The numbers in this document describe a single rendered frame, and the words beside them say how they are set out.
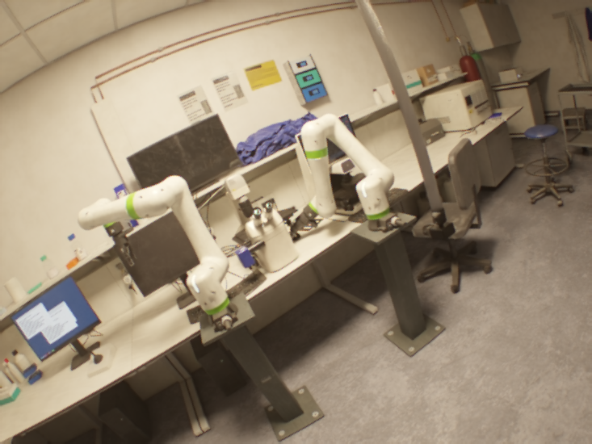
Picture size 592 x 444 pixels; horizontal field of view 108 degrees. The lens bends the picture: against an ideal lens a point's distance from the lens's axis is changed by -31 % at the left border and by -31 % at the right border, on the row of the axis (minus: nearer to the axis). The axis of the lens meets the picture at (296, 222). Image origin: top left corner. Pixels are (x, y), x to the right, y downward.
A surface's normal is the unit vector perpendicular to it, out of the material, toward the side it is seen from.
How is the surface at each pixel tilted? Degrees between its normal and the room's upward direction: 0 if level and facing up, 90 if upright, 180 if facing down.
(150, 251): 86
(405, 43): 90
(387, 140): 90
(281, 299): 90
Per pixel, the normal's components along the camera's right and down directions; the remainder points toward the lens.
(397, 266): 0.34, 0.18
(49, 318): 0.49, 0.01
